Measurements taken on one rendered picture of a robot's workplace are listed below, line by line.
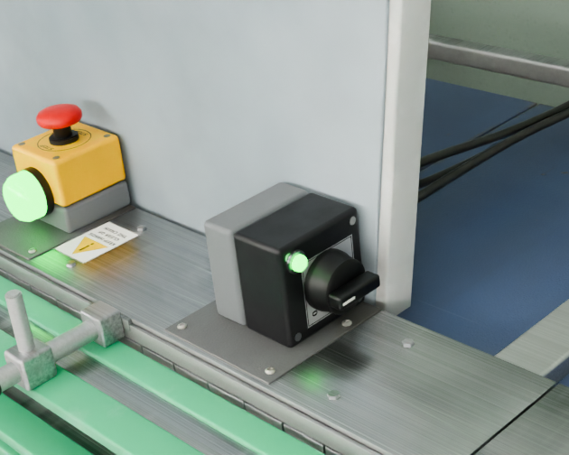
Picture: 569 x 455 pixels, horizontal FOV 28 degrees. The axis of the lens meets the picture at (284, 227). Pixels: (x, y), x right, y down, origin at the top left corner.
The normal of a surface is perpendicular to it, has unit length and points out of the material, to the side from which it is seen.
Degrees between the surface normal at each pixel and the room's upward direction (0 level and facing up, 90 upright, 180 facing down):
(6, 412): 90
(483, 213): 90
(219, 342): 90
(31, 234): 90
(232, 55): 0
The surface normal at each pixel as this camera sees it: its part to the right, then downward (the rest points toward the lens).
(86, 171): 0.70, 0.26
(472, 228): -0.11, -0.88
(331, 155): -0.71, 0.40
